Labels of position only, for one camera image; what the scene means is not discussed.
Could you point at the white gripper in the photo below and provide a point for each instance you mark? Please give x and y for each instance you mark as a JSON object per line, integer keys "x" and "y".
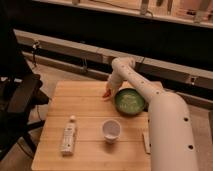
{"x": 113, "y": 83}

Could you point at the white plastic bottle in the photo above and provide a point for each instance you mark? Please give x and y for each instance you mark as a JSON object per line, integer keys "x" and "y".
{"x": 69, "y": 136}

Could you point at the orange red pepper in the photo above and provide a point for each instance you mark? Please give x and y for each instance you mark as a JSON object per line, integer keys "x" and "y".
{"x": 107, "y": 94}

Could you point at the green bowl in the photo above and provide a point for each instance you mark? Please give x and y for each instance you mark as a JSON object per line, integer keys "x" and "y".
{"x": 129, "y": 102}

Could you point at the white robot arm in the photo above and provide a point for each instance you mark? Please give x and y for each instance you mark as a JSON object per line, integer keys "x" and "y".
{"x": 172, "y": 145}

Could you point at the black office chair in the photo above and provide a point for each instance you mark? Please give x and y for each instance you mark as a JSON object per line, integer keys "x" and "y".
{"x": 19, "y": 93}

